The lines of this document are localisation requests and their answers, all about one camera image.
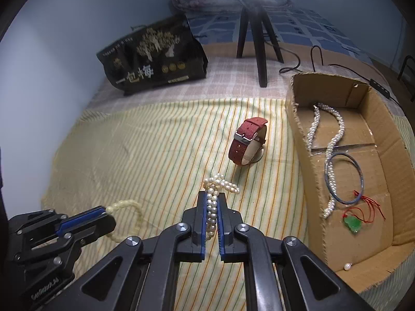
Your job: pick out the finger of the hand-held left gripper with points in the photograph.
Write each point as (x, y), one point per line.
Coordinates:
(97, 228)
(82, 218)

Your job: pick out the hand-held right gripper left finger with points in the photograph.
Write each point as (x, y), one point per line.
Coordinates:
(203, 230)

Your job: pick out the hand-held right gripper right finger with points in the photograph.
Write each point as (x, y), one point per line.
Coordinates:
(221, 230)

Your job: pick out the pearl earring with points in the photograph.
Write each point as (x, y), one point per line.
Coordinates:
(347, 267)

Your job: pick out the dark thin bangle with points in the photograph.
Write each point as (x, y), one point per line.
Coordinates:
(361, 176)

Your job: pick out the cardboard box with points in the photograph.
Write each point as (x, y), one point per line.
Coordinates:
(382, 129)

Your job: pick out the yellow striped sheet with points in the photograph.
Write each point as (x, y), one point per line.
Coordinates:
(129, 155)

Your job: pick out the checked blanket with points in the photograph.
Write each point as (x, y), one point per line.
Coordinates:
(227, 84)

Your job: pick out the black snack bag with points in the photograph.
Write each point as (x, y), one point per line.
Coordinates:
(146, 61)

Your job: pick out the black tripod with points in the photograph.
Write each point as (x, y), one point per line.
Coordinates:
(261, 55)

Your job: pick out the blue patterned bedsheet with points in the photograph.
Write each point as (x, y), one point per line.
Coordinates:
(308, 26)

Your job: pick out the black metal floor rack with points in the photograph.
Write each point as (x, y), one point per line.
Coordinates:
(402, 68)

